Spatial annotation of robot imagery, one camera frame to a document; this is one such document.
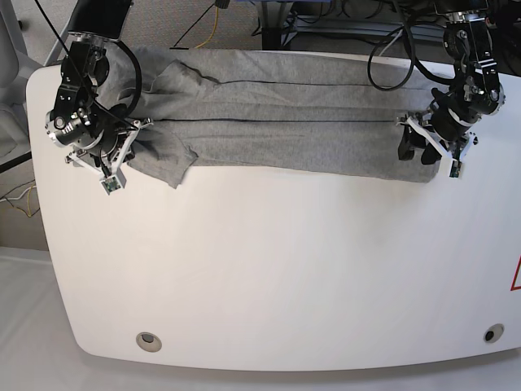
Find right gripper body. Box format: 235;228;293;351
65;118;153;195

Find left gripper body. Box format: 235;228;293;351
396;116;479;178

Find grey T-shirt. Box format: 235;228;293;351
130;47;439;187

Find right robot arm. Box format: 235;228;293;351
46;1;152;194

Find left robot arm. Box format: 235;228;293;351
381;1;506;178

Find left table grommet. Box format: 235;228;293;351
136;332;162;353

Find table grommet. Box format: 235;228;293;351
484;323;505;344
136;332;162;353

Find right table grommet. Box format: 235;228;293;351
484;323;505;344

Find black table leg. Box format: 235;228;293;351
254;1;294;51

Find white cable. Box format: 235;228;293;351
378;28;404;58

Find yellow cable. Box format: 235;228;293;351
185;6;221;54

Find tangled black cables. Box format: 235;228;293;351
252;0;408;46

